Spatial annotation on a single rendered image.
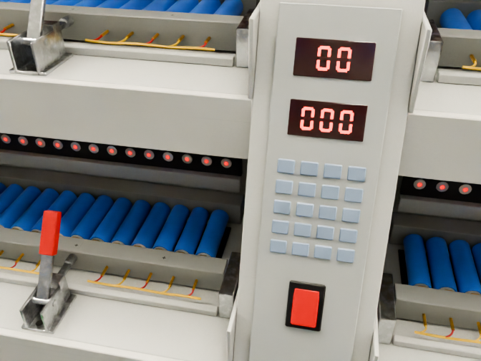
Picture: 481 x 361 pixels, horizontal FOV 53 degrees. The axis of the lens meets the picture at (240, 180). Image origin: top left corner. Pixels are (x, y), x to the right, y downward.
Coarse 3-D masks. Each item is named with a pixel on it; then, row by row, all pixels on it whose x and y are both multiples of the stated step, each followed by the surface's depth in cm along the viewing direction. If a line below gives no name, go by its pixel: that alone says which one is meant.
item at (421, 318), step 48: (432, 192) 46; (480, 192) 45; (432, 240) 44; (480, 240) 44; (384, 288) 38; (432, 288) 42; (480, 288) 40; (384, 336) 37; (432, 336) 37; (480, 336) 37
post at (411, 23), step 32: (288, 0) 28; (320, 0) 28; (352, 0) 28; (384, 0) 27; (416, 0) 27; (416, 32) 28; (256, 64) 30; (256, 96) 30; (256, 128) 30; (256, 160) 31; (384, 160) 30; (256, 192) 32; (384, 192) 30; (256, 224) 32; (384, 224) 30; (256, 256) 33; (384, 256) 31
